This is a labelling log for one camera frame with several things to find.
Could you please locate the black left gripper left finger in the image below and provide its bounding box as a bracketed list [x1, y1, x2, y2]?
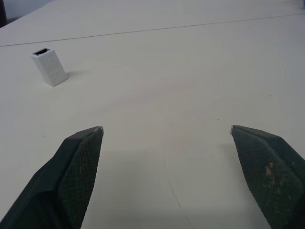
[0, 126, 105, 229]

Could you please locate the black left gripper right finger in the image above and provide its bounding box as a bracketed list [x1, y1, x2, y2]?
[230, 125, 305, 229]

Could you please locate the small white rectangular box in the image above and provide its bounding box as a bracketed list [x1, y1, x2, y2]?
[30, 48, 69, 87]

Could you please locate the dark chair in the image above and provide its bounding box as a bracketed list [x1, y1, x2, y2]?
[0, 0, 9, 29]

